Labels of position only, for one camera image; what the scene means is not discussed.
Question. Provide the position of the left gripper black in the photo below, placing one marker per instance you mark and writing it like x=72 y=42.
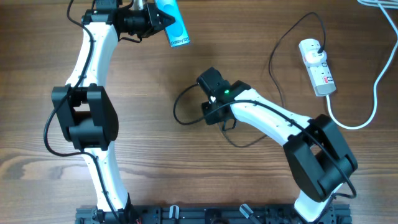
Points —
x=155 y=14

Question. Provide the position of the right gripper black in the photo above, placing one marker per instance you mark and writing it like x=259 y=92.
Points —
x=207 y=109

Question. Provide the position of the turquoise screen smartphone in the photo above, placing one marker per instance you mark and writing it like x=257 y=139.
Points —
x=176 y=32

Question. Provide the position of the white power strip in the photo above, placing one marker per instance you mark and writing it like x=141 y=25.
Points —
x=321 y=79

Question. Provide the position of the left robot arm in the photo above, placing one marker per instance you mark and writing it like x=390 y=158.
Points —
x=82 y=106

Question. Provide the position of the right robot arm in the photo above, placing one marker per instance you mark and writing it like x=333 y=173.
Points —
x=317 y=153

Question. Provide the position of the white USB charger plug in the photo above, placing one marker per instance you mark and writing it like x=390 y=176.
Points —
x=313 y=59

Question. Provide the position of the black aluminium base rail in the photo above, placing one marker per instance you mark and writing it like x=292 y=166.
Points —
x=275 y=213

